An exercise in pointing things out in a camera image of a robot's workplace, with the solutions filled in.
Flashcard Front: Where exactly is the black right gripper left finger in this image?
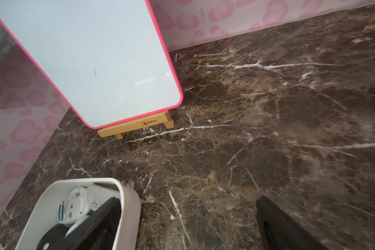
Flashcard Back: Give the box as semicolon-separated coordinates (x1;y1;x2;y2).
51;198;122;250

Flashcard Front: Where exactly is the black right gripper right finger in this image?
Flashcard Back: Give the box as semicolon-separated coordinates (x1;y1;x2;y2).
256;196;326;250

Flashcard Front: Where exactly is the white computer mouse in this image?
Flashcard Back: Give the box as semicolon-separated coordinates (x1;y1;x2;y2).
58;186;91;225

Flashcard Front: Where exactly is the black computer mouse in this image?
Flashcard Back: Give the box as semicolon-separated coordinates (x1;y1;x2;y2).
36;224;69;250

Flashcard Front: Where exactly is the white plastic storage box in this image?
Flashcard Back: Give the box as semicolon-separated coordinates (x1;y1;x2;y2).
16;178;141;250

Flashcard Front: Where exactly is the wooden easel stand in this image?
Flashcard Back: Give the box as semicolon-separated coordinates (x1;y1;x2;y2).
98;110;175;140

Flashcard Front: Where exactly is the pink framed whiteboard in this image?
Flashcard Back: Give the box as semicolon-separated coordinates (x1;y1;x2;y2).
0;1;183;129

